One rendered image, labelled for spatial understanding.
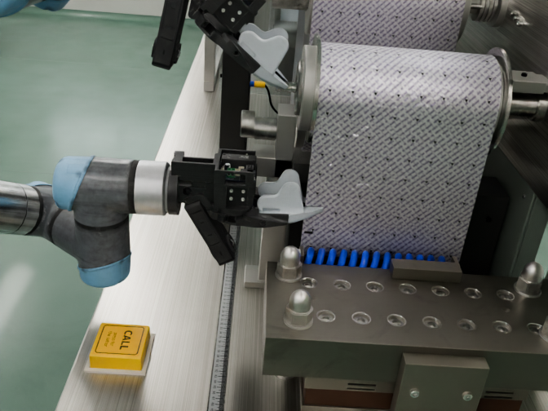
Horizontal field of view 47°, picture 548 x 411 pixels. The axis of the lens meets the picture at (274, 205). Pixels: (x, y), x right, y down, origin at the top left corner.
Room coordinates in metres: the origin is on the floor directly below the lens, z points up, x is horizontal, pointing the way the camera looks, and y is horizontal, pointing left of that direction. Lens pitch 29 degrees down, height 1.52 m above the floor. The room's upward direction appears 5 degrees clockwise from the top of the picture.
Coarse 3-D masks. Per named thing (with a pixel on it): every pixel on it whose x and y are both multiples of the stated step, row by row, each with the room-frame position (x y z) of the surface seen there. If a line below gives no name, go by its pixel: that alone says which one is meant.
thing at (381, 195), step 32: (320, 160) 0.77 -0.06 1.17; (352, 160) 0.77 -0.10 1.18; (384, 160) 0.78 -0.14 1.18; (416, 160) 0.78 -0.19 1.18; (448, 160) 0.78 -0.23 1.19; (480, 160) 0.78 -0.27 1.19; (320, 192) 0.77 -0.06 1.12; (352, 192) 0.77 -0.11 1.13; (384, 192) 0.78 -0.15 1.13; (416, 192) 0.78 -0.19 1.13; (448, 192) 0.78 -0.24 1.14; (320, 224) 0.77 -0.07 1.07; (352, 224) 0.77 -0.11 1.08; (384, 224) 0.78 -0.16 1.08; (416, 224) 0.78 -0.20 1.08; (448, 224) 0.78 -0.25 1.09; (416, 256) 0.78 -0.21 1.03; (448, 256) 0.78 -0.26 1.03
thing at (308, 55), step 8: (304, 48) 0.84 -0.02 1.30; (312, 48) 0.83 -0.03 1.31; (304, 56) 0.82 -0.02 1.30; (312, 56) 0.81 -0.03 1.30; (304, 64) 0.81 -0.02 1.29; (312, 64) 0.80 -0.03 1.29; (304, 72) 0.79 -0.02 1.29; (312, 72) 0.79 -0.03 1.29; (304, 80) 0.78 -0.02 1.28; (312, 80) 0.78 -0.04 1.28; (304, 88) 0.78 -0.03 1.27; (312, 88) 0.78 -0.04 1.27; (304, 96) 0.78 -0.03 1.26; (312, 96) 0.78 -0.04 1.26; (304, 104) 0.78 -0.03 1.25; (304, 112) 0.78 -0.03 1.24; (304, 120) 0.78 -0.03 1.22; (304, 128) 0.80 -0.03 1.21
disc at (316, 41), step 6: (318, 36) 0.83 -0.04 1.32; (312, 42) 0.88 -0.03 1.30; (318, 42) 0.81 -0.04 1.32; (318, 48) 0.80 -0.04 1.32; (318, 54) 0.79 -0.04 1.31; (318, 60) 0.78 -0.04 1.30; (318, 66) 0.78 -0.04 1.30; (318, 72) 0.77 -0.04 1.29; (318, 78) 0.77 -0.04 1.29; (318, 84) 0.77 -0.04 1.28; (318, 90) 0.77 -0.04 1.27; (318, 96) 0.76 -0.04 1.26; (312, 108) 0.77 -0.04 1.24; (312, 114) 0.76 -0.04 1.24; (312, 120) 0.76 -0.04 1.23; (312, 126) 0.77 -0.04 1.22; (306, 132) 0.83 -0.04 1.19; (312, 132) 0.77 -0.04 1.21; (306, 138) 0.82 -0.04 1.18
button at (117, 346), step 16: (96, 336) 0.67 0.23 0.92; (112, 336) 0.67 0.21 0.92; (128, 336) 0.67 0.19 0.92; (144, 336) 0.68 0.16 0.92; (96, 352) 0.63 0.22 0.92; (112, 352) 0.64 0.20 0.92; (128, 352) 0.64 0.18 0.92; (144, 352) 0.66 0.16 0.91; (96, 368) 0.63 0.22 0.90; (112, 368) 0.63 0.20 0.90; (128, 368) 0.63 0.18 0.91
